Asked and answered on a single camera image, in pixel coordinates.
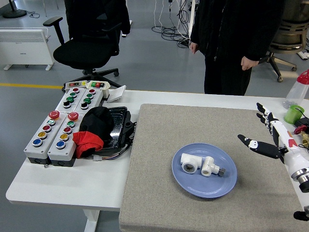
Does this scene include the person's left hand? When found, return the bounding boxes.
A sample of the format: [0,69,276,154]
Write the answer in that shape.
[240,56,259,71]

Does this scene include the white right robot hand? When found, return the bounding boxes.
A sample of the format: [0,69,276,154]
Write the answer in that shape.
[238,102,309,176]

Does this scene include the small white pipe tee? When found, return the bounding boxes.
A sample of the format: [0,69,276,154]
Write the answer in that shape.
[200,156,226,179]

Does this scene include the large white pipe tee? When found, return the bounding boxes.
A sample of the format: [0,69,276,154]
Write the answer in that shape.
[180,153,202,174]

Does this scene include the blue plate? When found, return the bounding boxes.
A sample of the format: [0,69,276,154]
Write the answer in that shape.
[171,143,238,199]

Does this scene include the green plastic cup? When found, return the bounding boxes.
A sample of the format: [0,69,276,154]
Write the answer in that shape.
[283,104,305,125]

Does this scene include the black power adapter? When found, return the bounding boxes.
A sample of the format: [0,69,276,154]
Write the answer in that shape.
[293,117,309,128]

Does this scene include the white desk leg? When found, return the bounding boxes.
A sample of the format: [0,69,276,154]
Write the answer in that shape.
[188,0,196,41]

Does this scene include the person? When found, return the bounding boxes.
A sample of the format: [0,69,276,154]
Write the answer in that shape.
[189,0,285,96]

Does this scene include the clear bottle red cap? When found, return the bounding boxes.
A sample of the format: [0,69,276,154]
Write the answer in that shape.
[282,69,309,110]

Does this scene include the beige office chair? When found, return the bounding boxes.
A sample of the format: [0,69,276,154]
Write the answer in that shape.
[258,0,309,83]

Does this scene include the black plastic tray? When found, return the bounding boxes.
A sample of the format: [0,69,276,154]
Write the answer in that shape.
[96,106,137,155]

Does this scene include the grey-brown mat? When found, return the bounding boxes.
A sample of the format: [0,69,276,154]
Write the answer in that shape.
[119,103,307,232]

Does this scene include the black office chair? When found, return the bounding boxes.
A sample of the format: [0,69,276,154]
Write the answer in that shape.
[42,0,132,89]

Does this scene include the grey four-button control box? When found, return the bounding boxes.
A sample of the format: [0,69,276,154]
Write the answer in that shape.
[56,87,86,114]
[75,88,104,114]

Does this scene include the black cloth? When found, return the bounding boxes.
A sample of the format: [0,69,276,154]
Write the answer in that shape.
[79,106,114,145]

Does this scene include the red cloth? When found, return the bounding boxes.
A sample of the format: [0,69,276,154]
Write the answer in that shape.
[72,131,104,159]

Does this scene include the white panel heater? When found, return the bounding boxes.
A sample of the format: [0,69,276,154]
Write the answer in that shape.
[0,27,56,71]

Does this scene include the grey emergency-stop button box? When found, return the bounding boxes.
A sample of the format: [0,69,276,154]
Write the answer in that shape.
[23,110,68,165]
[47,111,84,167]

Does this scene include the black floor stand base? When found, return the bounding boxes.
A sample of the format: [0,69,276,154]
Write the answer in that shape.
[2,0,28,19]

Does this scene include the white table leg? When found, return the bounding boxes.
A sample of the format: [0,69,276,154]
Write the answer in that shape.
[83,209,101,232]

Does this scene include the floor cable bundle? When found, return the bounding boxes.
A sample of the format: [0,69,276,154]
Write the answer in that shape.
[151,0,194,48]

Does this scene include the brass valve red handle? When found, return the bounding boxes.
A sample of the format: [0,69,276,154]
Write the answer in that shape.
[294,125,309,148]

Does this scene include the white wall switch plate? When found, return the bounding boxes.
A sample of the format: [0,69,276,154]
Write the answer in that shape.
[107,85,127,103]

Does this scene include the cream green-red switch box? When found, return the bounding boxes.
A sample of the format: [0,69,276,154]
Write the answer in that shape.
[86,80,111,99]

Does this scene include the grey rocker switch box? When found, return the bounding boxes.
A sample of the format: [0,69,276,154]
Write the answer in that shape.
[63,81,88,92]

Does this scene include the coloured wires white connector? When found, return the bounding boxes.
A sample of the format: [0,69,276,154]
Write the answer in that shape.
[93,142,132,161]

